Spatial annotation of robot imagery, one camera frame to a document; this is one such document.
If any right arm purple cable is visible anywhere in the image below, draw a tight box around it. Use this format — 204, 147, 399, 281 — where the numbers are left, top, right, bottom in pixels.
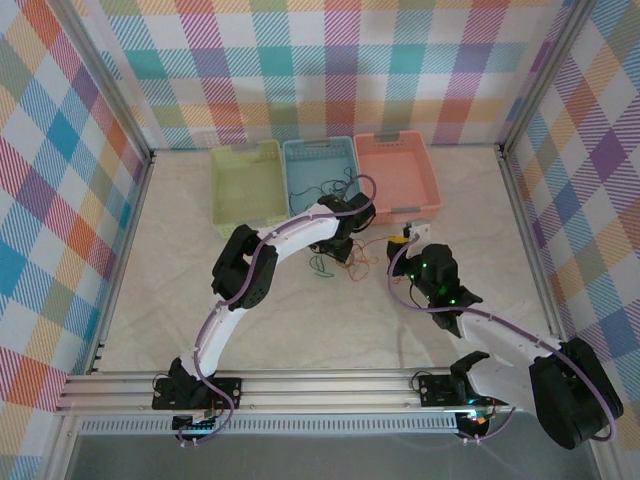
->
387, 234, 619, 444

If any orange plastic basket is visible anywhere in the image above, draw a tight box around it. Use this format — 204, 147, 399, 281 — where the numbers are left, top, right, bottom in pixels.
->
353, 130, 444, 226

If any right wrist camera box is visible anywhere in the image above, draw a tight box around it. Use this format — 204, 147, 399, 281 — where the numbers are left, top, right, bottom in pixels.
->
402, 219, 432, 247

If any green cable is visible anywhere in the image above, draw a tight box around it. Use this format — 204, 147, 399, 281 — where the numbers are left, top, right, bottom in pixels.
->
308, 253, 337, 278

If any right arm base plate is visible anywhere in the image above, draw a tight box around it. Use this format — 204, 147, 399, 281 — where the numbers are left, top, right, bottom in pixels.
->
416, 372, 511, 408

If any aluminium side rail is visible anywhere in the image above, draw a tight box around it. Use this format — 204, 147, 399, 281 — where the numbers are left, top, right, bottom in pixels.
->
497, 144, 574, 369
87, 149, 157, 376

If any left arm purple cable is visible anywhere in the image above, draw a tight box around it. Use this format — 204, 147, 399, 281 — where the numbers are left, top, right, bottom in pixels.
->
192, 173, 379, 444

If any green plastic basket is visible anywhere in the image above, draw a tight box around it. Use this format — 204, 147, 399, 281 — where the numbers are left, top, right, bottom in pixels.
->
209, 139, 290, 240

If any blue plastic basket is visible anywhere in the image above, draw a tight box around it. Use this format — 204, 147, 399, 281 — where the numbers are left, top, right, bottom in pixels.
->
282, 137, 366, 221

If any aluminium frame post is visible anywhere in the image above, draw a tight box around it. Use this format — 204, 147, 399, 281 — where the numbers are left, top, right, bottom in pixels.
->
53, 0, 155, 161
498, 0, 599, 156

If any aluminium mounting rail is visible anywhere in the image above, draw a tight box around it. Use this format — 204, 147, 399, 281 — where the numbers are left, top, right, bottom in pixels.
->
53, 368, 607, 414

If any slotted grey cable duct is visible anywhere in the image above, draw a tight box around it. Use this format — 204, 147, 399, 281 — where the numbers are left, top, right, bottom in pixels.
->
78, 412, 461, 436

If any orange cable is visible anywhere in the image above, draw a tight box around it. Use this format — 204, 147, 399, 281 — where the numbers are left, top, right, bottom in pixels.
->
344, 238, 396, 282

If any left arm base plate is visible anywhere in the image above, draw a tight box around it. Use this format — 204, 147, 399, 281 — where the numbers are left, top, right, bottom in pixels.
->
151, 377, 243, 412

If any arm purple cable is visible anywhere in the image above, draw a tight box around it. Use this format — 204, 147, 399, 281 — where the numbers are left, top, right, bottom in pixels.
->
387, 234, 619, 444
192, 173, 379, 444

